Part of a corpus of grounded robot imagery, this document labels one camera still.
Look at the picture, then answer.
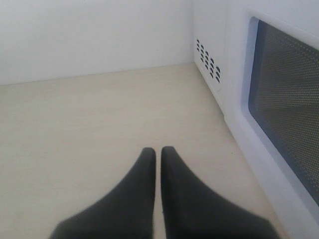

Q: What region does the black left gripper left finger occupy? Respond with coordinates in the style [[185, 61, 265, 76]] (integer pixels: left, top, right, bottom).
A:
[[50, 147, 156, 239]]

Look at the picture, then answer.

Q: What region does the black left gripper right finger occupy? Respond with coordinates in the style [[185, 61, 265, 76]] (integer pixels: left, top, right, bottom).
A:
[[160, 146, 279, 239]]

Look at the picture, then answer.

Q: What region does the white microwave door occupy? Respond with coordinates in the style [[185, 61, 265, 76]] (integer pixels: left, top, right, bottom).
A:
[[222, 0, 319, 225]]

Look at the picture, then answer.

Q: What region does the white microwave oven body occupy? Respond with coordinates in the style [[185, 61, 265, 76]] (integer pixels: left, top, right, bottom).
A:
[[193, 0, 236, 118]]

